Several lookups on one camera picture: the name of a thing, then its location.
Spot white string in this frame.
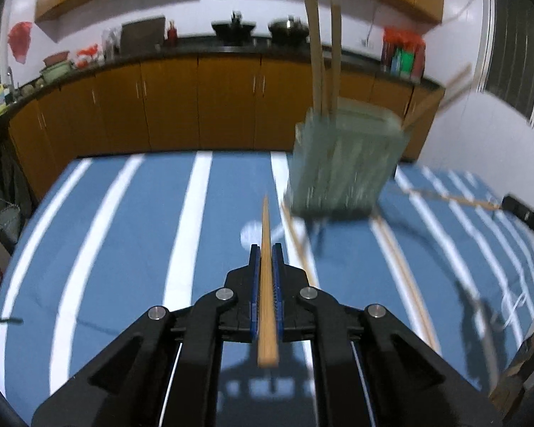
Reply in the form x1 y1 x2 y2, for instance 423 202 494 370
500 292 534 326

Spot open black wok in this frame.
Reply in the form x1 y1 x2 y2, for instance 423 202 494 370
211 10 256 39

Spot bottles under red bags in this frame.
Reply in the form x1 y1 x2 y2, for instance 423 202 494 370
381 26 427 81

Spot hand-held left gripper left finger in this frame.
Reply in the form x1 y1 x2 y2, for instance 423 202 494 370
31 244 262 427

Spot red plastic bag on hook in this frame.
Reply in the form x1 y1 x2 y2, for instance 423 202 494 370
7 21 35 63

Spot blue white striped tablecloth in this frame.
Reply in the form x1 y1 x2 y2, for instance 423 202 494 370
0 150 534 427

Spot black wok with lid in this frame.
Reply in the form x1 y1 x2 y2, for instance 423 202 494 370
266 16 310 42

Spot crumpled red plastic bag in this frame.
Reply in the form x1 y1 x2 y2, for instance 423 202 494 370
75 44 100 68

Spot wooden base cabinets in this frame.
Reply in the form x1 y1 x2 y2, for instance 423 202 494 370
6 50 446 202

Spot gas stove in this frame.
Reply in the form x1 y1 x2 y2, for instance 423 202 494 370
213 35 313 48

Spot black kitchen countertop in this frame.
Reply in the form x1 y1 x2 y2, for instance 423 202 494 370
0 37 446 122

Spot white wall cable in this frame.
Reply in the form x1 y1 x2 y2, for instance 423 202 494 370
365 0 484 46

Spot brown wooden stool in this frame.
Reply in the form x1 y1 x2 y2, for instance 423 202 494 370
489 346 534 415

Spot green perforated utensil holder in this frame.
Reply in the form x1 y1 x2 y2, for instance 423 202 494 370
283 102 410 222

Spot clear plastic bag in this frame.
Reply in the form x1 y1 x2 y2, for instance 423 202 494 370
102 26 121 59

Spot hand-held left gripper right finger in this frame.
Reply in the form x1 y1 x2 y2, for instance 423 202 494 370
271 242 503 427

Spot green basin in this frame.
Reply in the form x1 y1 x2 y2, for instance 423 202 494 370
40 61 74 83

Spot dark cutting board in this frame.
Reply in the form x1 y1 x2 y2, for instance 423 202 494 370
120 16 167 53

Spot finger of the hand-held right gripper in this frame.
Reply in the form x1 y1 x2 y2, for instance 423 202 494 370
501 193 534 234

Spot barred window with white frame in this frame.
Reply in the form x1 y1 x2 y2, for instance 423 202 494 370
473 0 534 131

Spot wooden chopstick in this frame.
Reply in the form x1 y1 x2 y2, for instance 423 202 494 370
400 64 473 133
280 202 319 288
398 186 504 211
370 216 437 353
302 0 324 115
376 215 443 352
312 0 331 115
257 194 280 369

